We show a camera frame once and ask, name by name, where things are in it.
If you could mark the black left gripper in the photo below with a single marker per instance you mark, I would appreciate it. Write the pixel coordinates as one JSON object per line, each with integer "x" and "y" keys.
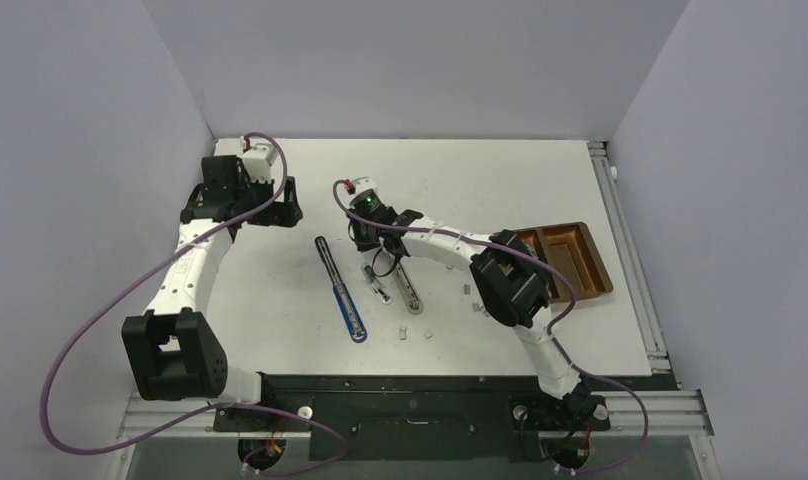
{"x": 281, "y": 214}

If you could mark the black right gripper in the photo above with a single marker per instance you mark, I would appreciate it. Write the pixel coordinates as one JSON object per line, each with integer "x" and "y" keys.
{"x": 364, "y": 244}

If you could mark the light blue staple box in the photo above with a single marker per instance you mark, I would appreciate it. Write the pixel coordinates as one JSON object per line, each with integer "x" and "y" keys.
{"x": 375, "y": 284}

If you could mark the silver black stapler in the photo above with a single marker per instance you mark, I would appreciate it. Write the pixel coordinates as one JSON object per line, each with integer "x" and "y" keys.
{"x": 412, "y": 300}

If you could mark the blue stapler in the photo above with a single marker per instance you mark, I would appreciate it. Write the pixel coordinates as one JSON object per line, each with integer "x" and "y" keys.
{"x": 351, "y": 317}

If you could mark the brown plastic divided tray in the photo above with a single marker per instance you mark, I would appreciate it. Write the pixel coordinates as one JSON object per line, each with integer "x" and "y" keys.
{"x": 570, "y": 248}

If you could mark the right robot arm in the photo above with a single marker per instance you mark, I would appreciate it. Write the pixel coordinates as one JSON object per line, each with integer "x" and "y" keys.
{"x": 518, "y": 289}

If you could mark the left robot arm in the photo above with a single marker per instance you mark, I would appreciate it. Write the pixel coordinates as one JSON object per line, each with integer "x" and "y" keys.
{"x": 173, "y": 352}

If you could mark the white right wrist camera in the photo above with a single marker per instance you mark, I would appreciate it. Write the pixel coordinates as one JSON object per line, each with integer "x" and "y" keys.
{"x": 363, "y": 184}

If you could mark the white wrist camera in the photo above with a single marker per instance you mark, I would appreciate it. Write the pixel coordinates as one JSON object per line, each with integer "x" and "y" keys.
{"x": 258, "y": 161}
{"x": 363, "y": 184}

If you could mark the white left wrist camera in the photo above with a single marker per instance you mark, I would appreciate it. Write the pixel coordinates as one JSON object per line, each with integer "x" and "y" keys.
{"x": 258, "y": 161}

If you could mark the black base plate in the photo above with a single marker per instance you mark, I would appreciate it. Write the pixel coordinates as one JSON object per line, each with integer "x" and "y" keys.
{"x": 402, "y": 418}

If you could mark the aluminium frame rail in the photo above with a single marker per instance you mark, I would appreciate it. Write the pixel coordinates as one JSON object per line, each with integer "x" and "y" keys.
{"x": 274, "y": 309}

